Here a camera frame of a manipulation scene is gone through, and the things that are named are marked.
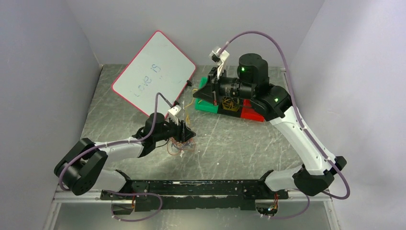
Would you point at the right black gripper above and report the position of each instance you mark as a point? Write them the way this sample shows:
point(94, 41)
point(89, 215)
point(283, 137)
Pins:
point(210, 92)

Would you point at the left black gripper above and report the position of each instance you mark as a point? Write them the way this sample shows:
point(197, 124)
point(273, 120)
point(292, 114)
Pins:
point(183, 133)

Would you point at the green plastic bin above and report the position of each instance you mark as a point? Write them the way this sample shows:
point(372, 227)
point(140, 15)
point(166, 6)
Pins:
point(202, 105)

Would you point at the black plastic bin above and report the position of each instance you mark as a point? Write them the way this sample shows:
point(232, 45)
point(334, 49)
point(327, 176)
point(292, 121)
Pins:
point(230, 107)

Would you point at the red plastic bin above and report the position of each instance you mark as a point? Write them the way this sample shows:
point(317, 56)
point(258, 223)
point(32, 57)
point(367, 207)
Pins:
point(247, 112)

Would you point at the pink framed whiteboard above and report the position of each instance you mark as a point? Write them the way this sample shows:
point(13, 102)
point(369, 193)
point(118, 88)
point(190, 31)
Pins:
point(159, 66)

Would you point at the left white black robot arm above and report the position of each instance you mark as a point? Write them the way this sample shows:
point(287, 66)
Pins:
point(83, 167)

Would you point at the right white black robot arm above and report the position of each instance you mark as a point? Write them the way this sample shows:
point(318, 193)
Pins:
point(275, 105)

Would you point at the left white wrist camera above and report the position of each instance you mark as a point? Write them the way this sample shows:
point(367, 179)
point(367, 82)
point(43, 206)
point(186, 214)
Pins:
point(173, 114)

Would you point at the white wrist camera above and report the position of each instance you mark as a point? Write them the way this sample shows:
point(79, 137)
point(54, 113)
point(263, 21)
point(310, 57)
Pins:
point(220, 59)
point(173, 114)

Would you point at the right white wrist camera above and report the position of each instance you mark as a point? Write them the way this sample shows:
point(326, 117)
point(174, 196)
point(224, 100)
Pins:
point(220, 59)

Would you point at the black aluminium base frame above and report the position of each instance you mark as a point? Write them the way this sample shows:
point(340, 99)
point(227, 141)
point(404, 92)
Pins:
point(148, 195)

